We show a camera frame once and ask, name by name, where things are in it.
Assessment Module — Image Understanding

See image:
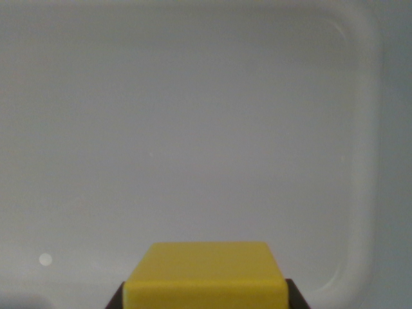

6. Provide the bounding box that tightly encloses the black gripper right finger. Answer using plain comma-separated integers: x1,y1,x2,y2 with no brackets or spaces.
284,277,312,309

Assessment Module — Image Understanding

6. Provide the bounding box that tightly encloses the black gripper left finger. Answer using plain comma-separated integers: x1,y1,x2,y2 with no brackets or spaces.
103,280,126,309

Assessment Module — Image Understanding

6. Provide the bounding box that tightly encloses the yellow cube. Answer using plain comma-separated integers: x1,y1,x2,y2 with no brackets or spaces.
123,241,288,309

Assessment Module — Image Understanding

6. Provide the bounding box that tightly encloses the grey plastic tray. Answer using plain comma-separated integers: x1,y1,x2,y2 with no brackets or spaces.
0,0,386,309

